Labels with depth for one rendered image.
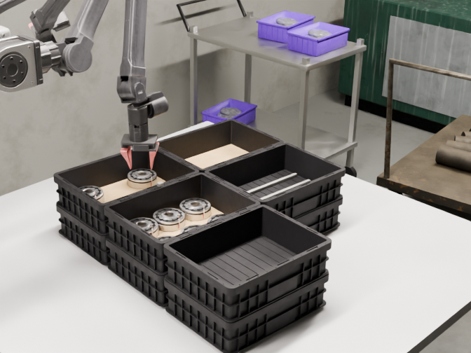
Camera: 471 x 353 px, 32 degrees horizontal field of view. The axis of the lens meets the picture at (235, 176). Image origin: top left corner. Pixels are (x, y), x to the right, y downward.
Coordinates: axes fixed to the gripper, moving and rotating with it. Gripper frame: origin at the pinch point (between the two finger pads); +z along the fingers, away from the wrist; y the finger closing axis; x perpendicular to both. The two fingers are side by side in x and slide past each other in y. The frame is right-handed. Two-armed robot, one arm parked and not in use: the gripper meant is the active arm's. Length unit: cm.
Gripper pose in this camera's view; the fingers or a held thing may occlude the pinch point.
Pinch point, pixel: (141, 165)
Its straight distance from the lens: 249.4
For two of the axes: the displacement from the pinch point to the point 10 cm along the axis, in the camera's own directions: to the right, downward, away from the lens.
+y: -10.0, -0.2, 0.5
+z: 0.1, 8.9, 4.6
